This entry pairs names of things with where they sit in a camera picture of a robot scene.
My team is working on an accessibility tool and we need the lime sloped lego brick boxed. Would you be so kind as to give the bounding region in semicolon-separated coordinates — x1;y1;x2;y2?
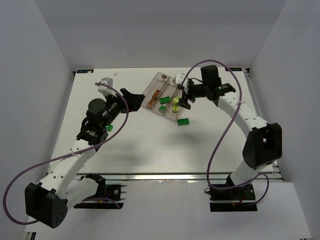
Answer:
172;97;179;105

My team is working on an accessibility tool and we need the small lime lego brick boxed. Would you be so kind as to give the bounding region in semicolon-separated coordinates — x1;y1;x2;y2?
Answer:
171;105;179;113

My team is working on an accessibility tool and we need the orange lego brick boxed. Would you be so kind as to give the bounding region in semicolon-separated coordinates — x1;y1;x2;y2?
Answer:
146;98;155;109

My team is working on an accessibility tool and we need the green lego plate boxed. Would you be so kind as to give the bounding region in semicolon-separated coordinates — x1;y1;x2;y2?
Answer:
177;118;190;126

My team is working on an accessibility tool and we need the green two-by-three lego brick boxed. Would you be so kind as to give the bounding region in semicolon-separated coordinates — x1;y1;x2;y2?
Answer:
159;96;171;105

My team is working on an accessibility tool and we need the green square lego brick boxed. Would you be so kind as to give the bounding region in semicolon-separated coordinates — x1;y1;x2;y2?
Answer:
106;124;113;132

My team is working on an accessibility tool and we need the brown lego plate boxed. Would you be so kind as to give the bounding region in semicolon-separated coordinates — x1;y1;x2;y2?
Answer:
152;89;160;100

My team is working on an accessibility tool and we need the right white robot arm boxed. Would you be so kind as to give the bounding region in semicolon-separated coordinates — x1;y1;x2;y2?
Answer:
174;65;283;192

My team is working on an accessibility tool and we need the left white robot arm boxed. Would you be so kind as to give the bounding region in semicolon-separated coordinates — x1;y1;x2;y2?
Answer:
24;85;145;229

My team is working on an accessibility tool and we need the clear right bin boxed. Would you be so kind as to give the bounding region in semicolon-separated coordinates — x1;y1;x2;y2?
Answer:
162;84;185;121

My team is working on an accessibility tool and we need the clear left bin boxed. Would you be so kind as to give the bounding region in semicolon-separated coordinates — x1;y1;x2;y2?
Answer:
141;72;170;110

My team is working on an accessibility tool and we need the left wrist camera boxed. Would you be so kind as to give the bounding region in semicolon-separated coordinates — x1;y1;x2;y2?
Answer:
97;77;116;98

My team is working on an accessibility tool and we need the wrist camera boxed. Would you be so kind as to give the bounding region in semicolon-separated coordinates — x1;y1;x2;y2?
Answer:
97;77;116;98
175;73;189;93

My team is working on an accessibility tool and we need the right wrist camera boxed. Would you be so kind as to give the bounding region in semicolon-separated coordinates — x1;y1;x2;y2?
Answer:
175;73;189;93

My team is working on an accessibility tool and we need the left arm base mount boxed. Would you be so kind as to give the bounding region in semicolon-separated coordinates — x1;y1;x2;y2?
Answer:
73;173;127;210

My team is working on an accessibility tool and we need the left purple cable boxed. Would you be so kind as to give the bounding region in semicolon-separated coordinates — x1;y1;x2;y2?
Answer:
4;83;130;225

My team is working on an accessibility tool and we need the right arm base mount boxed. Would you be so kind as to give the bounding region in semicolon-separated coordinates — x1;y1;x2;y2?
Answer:
204;184;258;212

